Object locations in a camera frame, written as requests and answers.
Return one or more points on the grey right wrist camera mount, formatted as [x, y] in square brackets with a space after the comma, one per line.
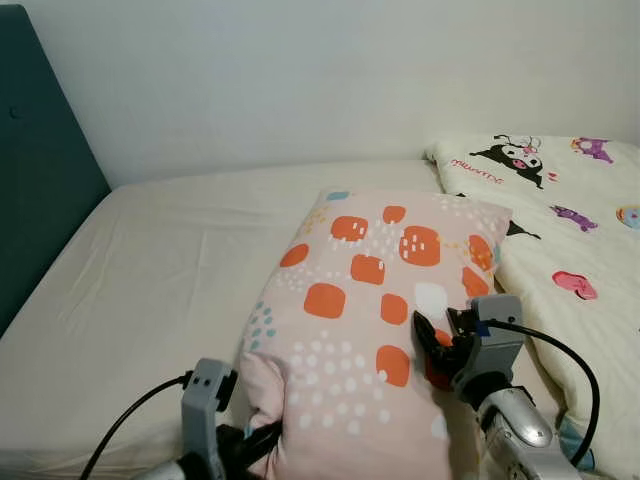
[500, 335]

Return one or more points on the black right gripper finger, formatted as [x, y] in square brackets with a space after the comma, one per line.
[430, 335]
[443, 370]

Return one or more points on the bed with cream sheet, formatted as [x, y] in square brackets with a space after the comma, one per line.
[160, 270]

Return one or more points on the teal upholstered headboard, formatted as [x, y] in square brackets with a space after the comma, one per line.
[40, 180]

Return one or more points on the cream cartoon print quilt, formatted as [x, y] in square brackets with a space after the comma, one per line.
[570, 250]

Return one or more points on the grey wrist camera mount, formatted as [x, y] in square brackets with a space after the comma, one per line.
[205, 400]
[500, 335]

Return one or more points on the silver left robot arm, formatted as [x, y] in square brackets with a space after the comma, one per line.
[175, 470]

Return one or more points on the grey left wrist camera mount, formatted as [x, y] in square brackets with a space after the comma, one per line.
[205, 400]

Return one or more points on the pink pillow with orange patches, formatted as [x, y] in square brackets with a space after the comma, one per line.
[350, 340]

